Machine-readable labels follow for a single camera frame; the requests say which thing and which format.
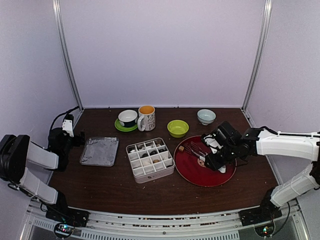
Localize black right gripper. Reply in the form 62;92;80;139
204;143;239;171

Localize white metal tongs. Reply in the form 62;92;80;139
184;136;227;174

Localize bunny print tin lid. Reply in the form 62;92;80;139
79;137;119;167

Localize silver divided tin box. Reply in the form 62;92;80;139
125;137;175;184

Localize white oval chocolate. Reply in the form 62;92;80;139
143;161;151;166

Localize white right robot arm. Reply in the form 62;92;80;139
201;121;320;221

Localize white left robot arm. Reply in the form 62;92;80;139
0;113;85;222

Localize red round tray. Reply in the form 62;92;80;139
173;135;237;187

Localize tan caramel cube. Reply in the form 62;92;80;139
178;146;185;152

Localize pale blue ceramic bowl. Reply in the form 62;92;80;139
197;109;216;126

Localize lime green bowl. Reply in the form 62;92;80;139
167;119;189;138

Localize green saucer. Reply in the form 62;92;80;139
114;118;139;132

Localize dark white-lined cup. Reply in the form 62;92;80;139
118;109;138;128

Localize white patterned mug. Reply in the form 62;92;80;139
137;105;156;132

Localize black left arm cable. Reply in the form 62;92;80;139
49;106;80;136

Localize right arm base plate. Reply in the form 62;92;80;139
238;206;282;227

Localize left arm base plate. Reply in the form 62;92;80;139
45;205;90;227

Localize aluminium front rail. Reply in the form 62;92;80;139
19;206;308;240

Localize left aluminium frame post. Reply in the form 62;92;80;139
52;0;84;111

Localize aluminium frame post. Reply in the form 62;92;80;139
52;0;84;111
241;0;273;112

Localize right aluminium frame post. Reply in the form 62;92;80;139
241;0;273;112

